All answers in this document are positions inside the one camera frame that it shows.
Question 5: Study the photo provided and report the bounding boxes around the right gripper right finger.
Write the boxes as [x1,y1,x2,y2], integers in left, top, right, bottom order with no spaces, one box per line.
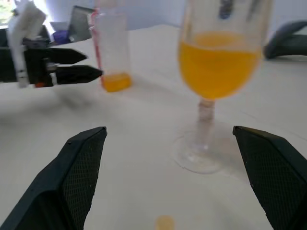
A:
[232,126,307,230]

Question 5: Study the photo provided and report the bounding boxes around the purple object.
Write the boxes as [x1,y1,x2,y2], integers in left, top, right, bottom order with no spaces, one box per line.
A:
[52,30,71,45]

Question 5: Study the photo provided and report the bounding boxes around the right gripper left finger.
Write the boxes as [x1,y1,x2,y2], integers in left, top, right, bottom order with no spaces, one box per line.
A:
[0,126,107,230]

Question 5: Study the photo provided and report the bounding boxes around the orange drink stain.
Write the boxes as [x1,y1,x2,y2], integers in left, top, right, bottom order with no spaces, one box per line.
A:
[154,215,175,230]

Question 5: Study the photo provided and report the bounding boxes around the grey curved visor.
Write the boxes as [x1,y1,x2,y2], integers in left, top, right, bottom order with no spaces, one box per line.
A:
[263,21,307,60]

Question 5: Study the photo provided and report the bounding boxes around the clear bottle with orange drink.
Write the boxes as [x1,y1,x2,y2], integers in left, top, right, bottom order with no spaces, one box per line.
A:
[89,0,132,93]

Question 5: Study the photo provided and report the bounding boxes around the dark laptop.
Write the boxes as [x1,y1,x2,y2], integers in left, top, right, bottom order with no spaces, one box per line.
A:
[68,5,95,44]

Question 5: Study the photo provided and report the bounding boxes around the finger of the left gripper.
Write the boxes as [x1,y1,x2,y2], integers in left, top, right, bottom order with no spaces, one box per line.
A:
[49,47,88,66]
[55,64,104,85]

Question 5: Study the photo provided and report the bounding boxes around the clear wine glass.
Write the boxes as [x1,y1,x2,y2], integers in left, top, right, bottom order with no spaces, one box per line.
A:
[171,0,274,174]

